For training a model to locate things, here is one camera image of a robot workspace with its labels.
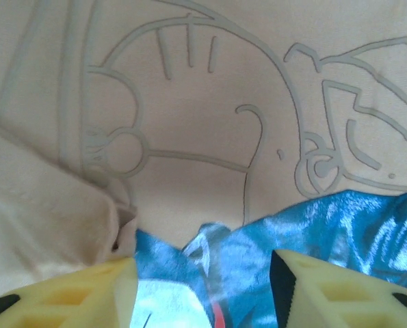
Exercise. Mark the light blue t-shirt white print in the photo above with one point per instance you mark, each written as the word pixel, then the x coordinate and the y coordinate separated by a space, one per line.
pixel 244 259

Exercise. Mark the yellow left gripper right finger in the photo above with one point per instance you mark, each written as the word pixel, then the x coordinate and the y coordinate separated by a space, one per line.
pixel 343 300

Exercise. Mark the beige printed t-shirt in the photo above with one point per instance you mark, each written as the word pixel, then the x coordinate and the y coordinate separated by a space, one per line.
pixel 203 102

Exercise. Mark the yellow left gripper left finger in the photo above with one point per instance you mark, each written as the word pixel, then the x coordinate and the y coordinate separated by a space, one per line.
pixel 69 300

